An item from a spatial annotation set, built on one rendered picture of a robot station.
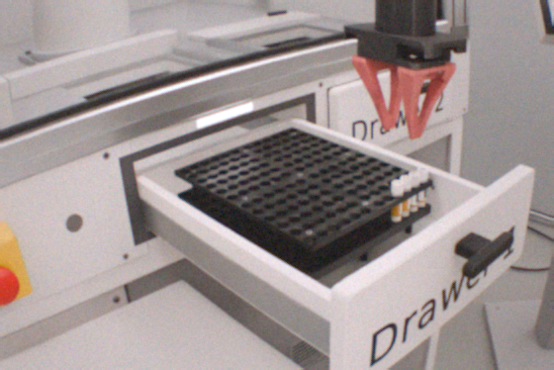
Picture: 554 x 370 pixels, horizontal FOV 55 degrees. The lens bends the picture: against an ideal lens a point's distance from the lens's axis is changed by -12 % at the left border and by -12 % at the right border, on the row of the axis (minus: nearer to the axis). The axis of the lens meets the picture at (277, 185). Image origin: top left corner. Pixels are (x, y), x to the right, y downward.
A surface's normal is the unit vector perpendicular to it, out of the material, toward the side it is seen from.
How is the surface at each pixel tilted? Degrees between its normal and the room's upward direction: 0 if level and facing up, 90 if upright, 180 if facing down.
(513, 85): 90
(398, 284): 90
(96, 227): 90
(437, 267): 90
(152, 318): 0
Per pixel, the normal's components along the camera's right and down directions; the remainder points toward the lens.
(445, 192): -0.76, 0.32
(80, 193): 0.64, 0.31
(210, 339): -0.05, -0.90
